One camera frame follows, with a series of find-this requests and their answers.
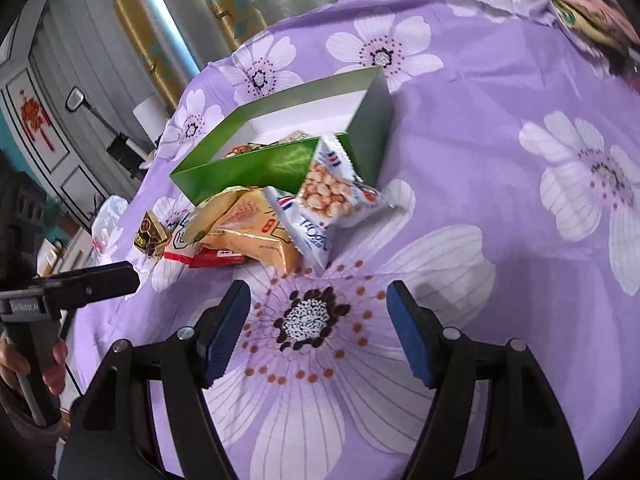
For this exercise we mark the red and white snack packet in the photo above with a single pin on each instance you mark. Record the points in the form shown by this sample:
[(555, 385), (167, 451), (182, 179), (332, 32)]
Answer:
[(181, 252)]

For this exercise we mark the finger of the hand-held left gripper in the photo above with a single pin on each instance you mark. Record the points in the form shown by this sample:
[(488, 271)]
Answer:
[(95, 282)]

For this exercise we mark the white peanut snack packet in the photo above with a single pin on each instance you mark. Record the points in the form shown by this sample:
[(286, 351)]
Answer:
[(325, 190)]

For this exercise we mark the white low cabinet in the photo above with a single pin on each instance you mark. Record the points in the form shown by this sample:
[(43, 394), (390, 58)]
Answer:
[(70, 255)]

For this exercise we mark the brown and gold snack packet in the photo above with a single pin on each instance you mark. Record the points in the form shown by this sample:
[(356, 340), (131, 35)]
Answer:
[(150, 235)]

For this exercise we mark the person's left forearm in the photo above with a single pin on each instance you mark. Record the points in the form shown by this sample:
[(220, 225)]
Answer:
[(15, 420)]

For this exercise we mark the red knot wall ornament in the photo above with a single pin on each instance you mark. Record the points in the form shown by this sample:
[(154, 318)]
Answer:
[(36, 117)]

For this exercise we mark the green cardboard box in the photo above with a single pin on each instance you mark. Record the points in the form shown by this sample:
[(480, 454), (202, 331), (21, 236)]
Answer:
[(265, 170)]

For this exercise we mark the white blue-lettered snack packet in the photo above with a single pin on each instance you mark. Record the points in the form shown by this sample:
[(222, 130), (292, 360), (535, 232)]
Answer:
[(310, 242)]

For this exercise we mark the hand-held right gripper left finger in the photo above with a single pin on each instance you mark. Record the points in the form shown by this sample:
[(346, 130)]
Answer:
[(227, 332)]

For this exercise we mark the grey sheer curtain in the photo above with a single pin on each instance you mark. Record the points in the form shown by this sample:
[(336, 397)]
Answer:
[(85, 45)]

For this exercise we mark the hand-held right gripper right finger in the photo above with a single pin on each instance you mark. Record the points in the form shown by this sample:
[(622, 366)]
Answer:
[(411, 337)]

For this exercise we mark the beige snack packet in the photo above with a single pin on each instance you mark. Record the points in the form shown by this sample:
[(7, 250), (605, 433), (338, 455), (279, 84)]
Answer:
[(290, 138)]

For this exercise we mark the gold patterned curtain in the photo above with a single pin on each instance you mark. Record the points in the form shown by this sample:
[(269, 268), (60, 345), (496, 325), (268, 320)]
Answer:
[(230, 0), (135, 35)]

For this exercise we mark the orange snack packet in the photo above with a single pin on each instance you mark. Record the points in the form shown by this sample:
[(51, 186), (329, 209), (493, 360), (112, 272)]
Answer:
[(250, 232)]

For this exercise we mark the white plastic bag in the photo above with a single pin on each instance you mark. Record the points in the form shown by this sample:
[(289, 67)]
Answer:
[(111, 220)]

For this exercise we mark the pale yellow snack packet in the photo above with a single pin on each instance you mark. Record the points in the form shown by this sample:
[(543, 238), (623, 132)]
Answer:
[(205, 220)]

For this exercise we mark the upright vacuum cleaner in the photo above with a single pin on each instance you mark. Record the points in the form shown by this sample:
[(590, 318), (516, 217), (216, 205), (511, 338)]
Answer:
[(122, 152)]

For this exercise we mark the red patterned snack packet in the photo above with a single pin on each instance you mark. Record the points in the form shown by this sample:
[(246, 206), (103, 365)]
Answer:
[(242, 151)]

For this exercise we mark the person's left hand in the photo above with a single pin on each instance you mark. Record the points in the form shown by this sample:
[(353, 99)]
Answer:
[(56, 370)]

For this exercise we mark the white rectangular appliance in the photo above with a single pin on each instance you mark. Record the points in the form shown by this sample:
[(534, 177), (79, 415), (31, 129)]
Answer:
[(150, 117)]

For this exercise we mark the purple floral bed sheet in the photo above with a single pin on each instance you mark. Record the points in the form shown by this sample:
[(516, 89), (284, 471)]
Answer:
[(450, 170)]

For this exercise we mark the pile of folded clothes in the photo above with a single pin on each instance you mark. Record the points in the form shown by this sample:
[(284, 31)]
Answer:
[(590, 15)]

